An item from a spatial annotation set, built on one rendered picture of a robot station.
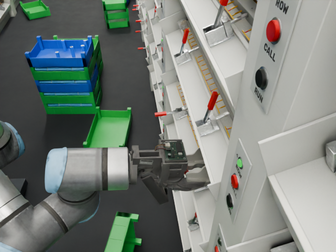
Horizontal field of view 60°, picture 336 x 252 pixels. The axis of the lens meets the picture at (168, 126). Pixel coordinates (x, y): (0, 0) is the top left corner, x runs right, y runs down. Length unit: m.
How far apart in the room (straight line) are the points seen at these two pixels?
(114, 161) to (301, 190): 0.40
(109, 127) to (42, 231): 1.07
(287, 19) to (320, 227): 0.16
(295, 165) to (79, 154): 0.43
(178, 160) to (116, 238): 0.51
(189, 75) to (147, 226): 0.74
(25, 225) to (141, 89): 1.41
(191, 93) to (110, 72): 1.51
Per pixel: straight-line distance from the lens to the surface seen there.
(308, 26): 0.22
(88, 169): 0.59
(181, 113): 0.89
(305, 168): 0.29
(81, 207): 0.70
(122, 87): 1.97
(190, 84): 0.70
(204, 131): 0.57
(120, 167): 0.59
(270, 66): 0.26
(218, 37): 0.46
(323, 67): 0.22
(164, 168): 0.60
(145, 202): 1.34
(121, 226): 1.06
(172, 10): 0.93
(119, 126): 1.67
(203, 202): 0.70
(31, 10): 3.41
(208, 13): 0.56
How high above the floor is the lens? 1.12
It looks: 43 degrees down
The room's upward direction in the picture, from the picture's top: straight up
